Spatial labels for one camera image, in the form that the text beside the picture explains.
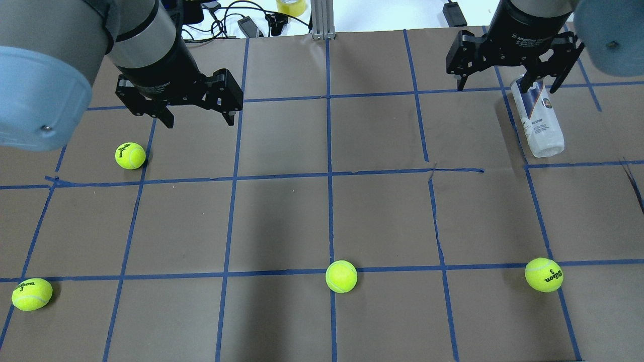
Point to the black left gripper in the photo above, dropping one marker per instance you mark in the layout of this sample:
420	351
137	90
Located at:
160	68

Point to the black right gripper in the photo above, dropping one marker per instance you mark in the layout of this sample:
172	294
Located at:
533	27

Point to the clear tennis ball can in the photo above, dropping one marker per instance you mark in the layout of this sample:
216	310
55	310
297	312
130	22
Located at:
538	118

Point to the tennis ball near table centre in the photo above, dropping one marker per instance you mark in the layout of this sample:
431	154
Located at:
130	155

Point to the tennis ball far end row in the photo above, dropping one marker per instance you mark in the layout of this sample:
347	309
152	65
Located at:
544	275

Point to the tennis ball middle of row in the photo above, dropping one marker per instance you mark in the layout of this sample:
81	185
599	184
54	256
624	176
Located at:
341	276

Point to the tennis ball near base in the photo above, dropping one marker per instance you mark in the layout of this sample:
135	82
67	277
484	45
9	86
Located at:
32	294

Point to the black power adapter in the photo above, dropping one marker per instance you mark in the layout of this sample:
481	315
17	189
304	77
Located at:
453	14

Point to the yellow tape roll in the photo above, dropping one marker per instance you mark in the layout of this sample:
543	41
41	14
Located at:
294	8

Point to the aluminium frame post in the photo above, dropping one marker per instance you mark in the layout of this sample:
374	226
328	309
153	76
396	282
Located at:
322	20

